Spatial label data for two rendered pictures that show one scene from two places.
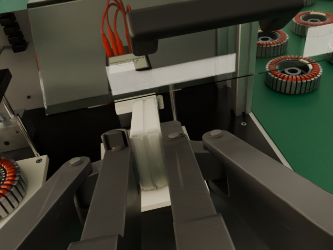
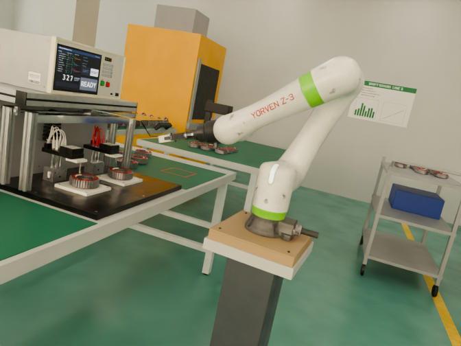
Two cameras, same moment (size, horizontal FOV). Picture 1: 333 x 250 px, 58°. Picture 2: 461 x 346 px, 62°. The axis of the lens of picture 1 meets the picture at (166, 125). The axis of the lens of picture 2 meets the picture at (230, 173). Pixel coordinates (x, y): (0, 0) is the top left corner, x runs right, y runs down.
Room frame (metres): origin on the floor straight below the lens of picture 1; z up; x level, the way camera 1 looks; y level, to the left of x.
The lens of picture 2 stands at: (-0.76, 1.41, 1.22)
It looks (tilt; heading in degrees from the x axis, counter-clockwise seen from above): 11 degrees down; 292
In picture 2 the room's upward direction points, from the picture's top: 11 degrees clockwise
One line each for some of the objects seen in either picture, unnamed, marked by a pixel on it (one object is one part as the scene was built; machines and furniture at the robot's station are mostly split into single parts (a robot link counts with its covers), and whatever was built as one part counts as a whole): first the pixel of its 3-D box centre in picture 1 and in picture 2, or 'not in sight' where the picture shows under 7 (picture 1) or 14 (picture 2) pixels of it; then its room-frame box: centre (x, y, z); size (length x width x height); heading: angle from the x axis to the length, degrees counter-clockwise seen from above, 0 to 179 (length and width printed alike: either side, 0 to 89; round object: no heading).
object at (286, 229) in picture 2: not in sight; (281, 226); (-0.47, 0.12, 0.82); 0.26 x 0.15 x 0.06; 6
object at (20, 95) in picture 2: not in sight; (50, 94); (0.64, 0.19, 1.09); 0.68 x 0.44 x 0.05; 95
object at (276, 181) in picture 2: not in sight; (274, 188); (-0.41, 0.11, 0.94); 0.16 x 0.13 x 0.19; 91
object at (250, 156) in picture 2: not in sight; (226, 181); (0.74, -2.19, 0.38); 1.85 x 1.10 x 0.75; 95
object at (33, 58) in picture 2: not in sight; (55, 65); (0.64, 0.17, 1.22); 0.44 x 0.39 x 0.20; 95
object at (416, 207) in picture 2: not in sight; (407, 215); (-1.00, -2.31, 0.51); 1.01 x 0.60 x 1.01; 95
